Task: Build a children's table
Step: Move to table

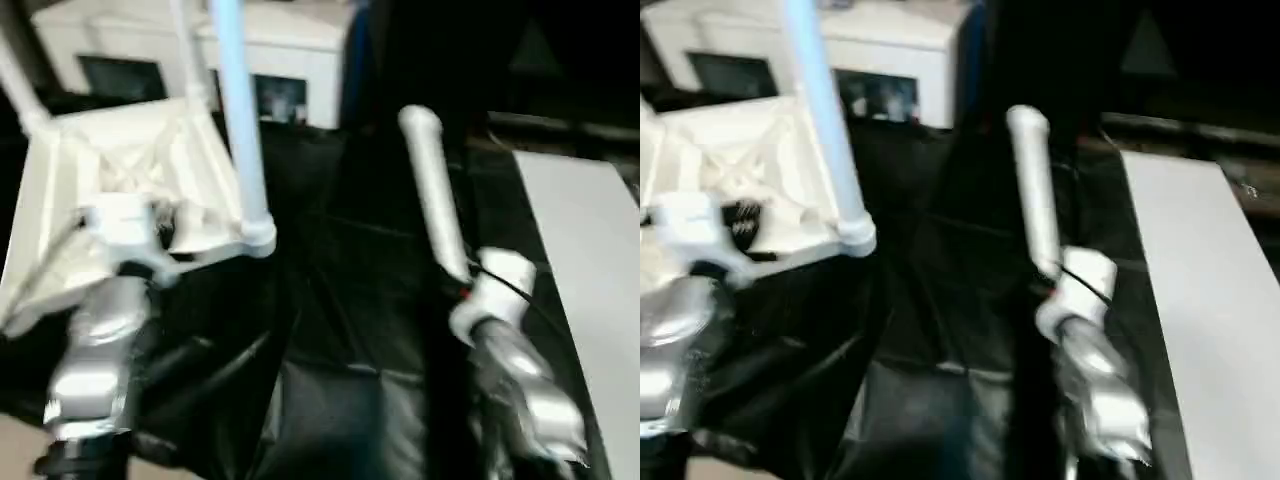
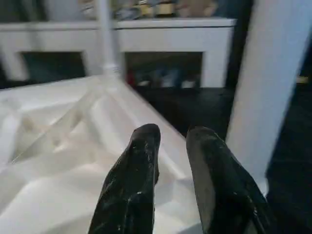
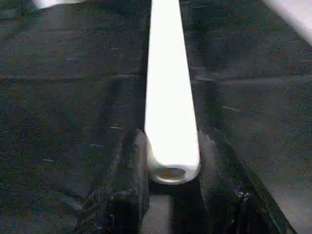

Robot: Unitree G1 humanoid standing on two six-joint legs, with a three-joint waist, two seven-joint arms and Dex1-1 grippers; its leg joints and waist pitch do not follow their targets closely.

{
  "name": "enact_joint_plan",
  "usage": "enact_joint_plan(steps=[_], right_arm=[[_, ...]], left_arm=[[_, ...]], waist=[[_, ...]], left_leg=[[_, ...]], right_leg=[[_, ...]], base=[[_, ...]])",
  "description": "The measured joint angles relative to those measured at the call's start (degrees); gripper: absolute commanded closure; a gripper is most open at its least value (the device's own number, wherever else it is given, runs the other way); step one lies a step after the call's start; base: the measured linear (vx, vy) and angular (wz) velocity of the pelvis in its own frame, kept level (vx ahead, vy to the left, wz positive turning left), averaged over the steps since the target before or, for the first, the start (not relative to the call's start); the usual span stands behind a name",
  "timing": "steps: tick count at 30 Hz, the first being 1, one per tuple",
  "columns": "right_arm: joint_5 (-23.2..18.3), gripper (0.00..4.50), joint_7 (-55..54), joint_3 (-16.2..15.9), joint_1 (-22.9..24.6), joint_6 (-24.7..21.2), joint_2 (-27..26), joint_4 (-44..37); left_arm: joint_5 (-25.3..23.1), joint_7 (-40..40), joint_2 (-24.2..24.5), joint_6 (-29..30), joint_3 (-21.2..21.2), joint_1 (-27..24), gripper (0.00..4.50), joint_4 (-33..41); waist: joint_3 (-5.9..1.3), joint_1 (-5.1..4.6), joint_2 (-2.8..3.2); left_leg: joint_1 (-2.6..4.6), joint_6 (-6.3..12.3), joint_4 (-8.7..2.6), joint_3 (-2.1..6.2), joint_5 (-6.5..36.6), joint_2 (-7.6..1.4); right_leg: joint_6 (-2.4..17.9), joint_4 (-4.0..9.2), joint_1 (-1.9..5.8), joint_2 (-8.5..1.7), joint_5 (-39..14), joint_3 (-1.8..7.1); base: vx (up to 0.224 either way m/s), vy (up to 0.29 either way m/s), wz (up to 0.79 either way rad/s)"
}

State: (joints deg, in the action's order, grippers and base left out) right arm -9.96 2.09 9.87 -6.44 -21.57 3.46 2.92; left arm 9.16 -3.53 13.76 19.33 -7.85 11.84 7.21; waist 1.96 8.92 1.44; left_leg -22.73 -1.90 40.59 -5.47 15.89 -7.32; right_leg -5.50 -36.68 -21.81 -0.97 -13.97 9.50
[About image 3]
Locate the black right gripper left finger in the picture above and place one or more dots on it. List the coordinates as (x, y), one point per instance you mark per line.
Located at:
(122, 195)

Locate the white plastic table leg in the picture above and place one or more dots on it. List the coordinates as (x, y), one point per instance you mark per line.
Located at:
(168, 97)

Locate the flat white board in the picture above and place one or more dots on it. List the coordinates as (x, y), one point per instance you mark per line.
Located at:
(297, 14)

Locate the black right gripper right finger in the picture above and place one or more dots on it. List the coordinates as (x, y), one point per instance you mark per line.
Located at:
(234, 204)

